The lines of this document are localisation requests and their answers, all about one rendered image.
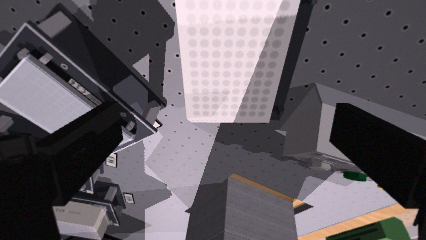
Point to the white label with black frame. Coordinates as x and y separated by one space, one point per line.
112 160
157 124
129 198

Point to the grey button panel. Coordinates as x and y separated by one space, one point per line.
308 130

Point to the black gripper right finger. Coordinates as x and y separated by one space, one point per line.
393 158

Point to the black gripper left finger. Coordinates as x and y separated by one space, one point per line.
68 157

